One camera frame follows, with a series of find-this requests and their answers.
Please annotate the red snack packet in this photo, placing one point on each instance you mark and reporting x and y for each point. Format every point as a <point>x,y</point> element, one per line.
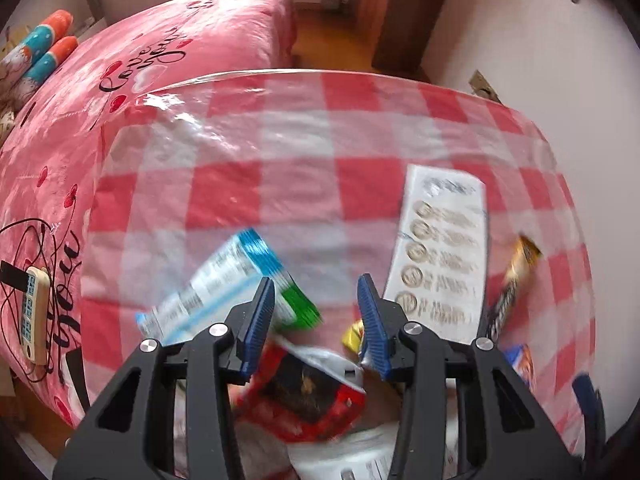
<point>300,395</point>

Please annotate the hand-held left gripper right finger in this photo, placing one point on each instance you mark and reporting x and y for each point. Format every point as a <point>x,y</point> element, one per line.
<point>372,325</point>

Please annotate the beige floral pillow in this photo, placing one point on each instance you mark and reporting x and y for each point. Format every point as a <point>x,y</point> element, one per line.
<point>5,122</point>

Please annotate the red white checked tablecloth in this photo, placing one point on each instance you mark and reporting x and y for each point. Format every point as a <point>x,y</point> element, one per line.
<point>300,160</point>

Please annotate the yellow candy wrapper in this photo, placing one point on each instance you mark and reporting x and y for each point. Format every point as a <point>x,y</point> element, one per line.
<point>354,335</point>

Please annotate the orange blue snack packet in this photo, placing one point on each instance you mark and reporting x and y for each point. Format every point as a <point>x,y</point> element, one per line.
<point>522,362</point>

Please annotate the rolled orange teal quilt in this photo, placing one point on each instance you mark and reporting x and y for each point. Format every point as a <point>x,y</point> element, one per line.
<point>47,30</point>
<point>50,60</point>

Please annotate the blue white green packet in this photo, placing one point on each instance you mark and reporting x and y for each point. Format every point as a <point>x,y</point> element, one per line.
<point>225,270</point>

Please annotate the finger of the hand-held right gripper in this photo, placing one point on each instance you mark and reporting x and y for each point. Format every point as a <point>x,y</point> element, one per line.
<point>584,392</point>

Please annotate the pink printed bed blanket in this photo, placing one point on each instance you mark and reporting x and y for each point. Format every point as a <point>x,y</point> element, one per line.
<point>150,60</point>

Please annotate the beige power strip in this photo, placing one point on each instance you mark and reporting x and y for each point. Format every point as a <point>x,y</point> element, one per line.
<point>32,310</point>

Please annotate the cardboard piece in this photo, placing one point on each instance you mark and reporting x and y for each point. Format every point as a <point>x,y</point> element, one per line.
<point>484,86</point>

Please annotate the brown wooden wardrobe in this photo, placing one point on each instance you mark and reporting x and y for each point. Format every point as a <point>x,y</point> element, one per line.
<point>400,10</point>

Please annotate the white printed plastic bag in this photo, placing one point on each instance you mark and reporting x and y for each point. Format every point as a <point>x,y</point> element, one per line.
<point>340,455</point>

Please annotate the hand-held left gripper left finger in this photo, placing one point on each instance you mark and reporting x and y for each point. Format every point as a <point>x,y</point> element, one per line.
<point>260,325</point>

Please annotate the white sticker sheet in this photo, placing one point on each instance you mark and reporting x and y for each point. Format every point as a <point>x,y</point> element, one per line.
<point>445,240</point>

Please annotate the black power adapter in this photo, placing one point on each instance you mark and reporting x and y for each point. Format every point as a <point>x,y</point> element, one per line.
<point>11,275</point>

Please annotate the brown gold snack bar wrapper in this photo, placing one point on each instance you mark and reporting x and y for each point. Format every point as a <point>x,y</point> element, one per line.
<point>515,280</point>

